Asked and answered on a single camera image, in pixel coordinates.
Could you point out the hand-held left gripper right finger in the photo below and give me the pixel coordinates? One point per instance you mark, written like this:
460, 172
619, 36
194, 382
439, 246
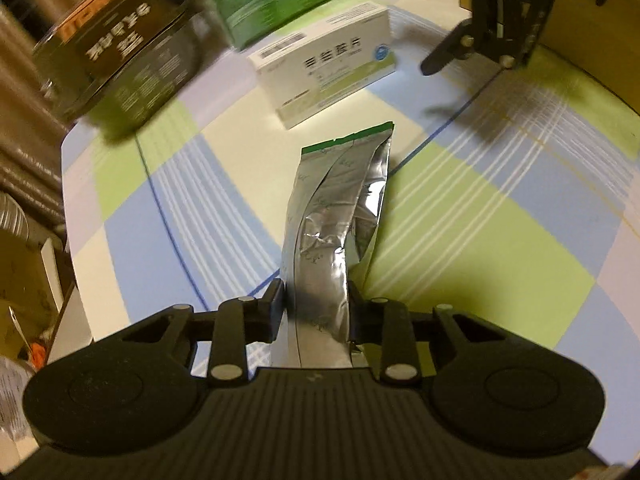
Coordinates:
357, 310

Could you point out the open white lined box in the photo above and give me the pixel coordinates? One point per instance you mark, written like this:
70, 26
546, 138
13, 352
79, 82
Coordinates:
75, 320

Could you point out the checkered cloth covered desktop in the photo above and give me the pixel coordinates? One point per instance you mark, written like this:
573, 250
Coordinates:
475, 220

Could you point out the silver foil bag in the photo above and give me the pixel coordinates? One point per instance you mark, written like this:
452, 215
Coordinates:
325, 210

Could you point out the stacked white buckets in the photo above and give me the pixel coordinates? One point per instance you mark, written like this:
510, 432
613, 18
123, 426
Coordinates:
10, 212

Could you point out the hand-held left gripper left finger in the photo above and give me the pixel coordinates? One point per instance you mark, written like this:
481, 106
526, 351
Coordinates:
274, 310

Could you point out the small brown cardboard box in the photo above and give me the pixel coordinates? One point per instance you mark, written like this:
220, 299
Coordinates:
20, 270

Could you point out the green shrink-wrapped carton pack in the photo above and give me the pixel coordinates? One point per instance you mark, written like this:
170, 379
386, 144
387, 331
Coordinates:
270, 5

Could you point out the white plastic bag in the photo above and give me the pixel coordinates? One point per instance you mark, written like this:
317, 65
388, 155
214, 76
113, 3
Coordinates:
12, 400

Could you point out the dark green lidded food box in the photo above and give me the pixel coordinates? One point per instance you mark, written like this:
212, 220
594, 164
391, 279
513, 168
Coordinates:
115, 50

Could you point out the white medicine box green stripe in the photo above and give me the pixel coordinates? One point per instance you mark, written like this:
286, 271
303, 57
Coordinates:
320, 70

